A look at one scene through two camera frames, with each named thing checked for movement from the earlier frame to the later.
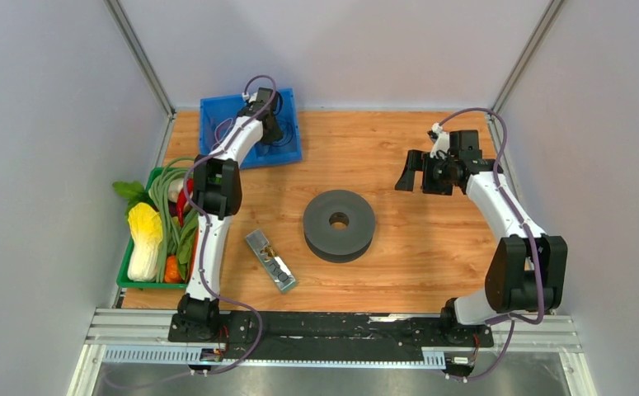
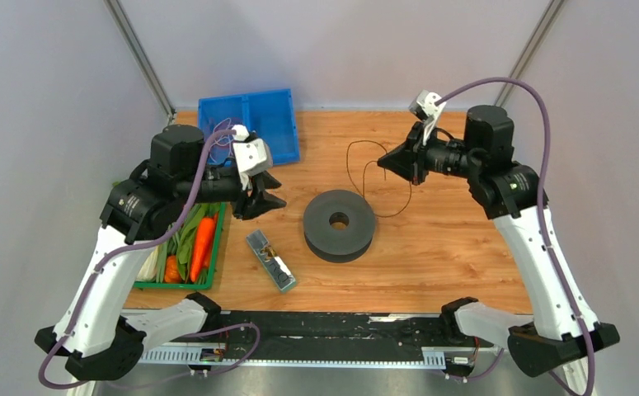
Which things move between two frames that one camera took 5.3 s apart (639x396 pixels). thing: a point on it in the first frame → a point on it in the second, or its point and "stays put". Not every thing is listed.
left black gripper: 276,135 → 259,202
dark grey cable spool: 339,246 stays put
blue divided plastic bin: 218,113 stays put
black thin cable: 277,111 → 375,162
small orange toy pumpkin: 172,274 stays put
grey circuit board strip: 267,256 stays put
